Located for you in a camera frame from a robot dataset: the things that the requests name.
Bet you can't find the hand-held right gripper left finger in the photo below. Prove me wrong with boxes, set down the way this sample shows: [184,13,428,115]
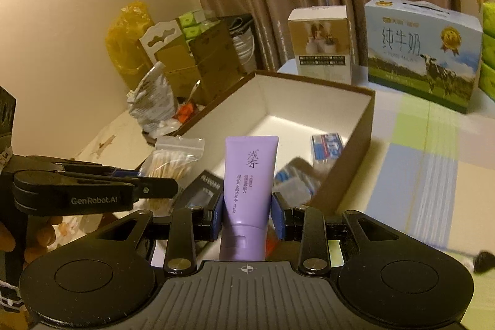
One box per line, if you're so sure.
[93,195,226,275]

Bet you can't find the plaid tablecloth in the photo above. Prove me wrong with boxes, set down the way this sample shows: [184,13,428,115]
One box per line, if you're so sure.
[276,59,495,315]

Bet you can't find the black and white bag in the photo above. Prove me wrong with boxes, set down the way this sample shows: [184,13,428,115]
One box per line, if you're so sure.
[228,15,256,74]

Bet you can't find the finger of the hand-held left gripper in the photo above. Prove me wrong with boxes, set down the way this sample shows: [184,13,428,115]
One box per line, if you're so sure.
[11,169,179,217]
[13,155,140,177]

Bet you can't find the striped knitted cloth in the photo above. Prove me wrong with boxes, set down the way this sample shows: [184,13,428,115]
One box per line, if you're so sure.
[273,156,334,200]

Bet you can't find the bag of cotton swabs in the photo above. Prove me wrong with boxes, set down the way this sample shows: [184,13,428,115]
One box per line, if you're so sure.
[137,137,205,200]

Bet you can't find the small green tissue packs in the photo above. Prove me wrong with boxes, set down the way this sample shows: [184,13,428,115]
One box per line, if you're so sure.
[178,10,216,41]

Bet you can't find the cream floral cloth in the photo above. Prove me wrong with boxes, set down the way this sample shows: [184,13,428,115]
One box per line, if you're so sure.
[73,109,163,176]

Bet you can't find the purple tube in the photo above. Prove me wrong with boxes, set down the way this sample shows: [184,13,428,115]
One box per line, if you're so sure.
[218,136,280,262]

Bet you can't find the yellow plastic bag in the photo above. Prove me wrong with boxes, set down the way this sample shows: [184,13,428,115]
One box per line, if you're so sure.
[105,1,156,91]

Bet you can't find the small brown product box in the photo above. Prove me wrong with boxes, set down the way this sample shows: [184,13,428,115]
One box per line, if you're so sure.
[288,5,353,85]

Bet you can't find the blue milk carton with cow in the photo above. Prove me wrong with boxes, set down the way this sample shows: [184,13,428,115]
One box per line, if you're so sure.
[364,0,484,116]

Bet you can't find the black packet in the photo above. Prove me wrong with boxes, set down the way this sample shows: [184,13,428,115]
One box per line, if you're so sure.
[176,169,225,212]

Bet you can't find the green tissue pack bundle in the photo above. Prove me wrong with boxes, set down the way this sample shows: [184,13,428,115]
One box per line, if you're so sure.
[480,0,495,102]

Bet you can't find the person's left hand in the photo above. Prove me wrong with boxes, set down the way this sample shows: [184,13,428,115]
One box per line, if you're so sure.
[0,216,59,271]

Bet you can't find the silver foil bag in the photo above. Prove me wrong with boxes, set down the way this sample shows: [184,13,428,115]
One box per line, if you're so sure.
[127,61,179,133]

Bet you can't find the brown storage box white inside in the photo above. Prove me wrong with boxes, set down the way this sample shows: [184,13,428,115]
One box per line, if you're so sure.
[141,70,377,223]

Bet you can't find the blue red toothpaste box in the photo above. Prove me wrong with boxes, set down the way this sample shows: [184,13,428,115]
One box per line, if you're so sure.
[311,133,349,163]

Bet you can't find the brown cardboard carton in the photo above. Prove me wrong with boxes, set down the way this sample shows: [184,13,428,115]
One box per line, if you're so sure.
[139,19,249,107]

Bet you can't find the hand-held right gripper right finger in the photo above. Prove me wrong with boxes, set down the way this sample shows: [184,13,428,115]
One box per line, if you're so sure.
[271,195,401,275]

